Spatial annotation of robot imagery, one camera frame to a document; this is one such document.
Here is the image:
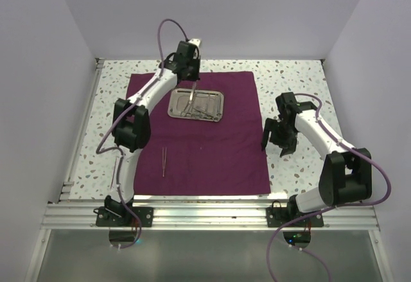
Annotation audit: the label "thin pink-tipped tweezers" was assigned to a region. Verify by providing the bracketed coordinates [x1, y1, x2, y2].
[162, 146, 167, 178]

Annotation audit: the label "steel surgical scissors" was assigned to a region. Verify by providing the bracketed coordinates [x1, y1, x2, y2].
[187, 101, 214, 121]

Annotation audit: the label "aluminium front rail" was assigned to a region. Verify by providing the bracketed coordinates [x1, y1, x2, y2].
[40, 198, 379, 231]

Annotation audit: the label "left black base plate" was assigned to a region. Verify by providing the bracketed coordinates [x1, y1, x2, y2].
[93, 207, 154, 227]

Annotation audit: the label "aluminium left side rail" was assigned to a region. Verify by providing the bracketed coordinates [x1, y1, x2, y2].
[57, 58, 105, 202]

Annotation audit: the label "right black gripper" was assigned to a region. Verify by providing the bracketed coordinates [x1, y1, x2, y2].
[261, 118, 298, 157]

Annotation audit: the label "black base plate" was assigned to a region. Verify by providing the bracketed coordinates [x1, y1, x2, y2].
[265, 200, 324, 228]
[93, 207, 154, 227]

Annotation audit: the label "steel instrument tray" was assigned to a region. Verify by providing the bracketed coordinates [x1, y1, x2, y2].
[168, 88, 224, 122]

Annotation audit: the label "steel forceps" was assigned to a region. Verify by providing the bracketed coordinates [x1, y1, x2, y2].
[188, 82, 197, 103]

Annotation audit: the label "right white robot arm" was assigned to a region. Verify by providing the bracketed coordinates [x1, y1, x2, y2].
[261, 92, 372, 226]

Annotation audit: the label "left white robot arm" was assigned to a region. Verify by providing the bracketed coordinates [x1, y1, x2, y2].
[104, 39, 201, 226]

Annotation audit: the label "aluminium rail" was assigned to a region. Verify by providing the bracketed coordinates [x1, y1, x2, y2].
[57, 58, 105, 202]
[40, 198, 379, 231]

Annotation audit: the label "purple surgical wrap cloth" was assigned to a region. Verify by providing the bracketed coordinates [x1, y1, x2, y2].
[134, 71, 270, 196]

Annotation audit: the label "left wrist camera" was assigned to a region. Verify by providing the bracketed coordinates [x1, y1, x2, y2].
[188, 39, 202, 47]

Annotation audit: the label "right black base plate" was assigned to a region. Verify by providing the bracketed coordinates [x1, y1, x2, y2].
[265, 200, 324, 228]

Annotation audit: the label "steel hemostat clamp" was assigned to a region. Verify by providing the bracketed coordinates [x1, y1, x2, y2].
[180, 100, 195, 118]

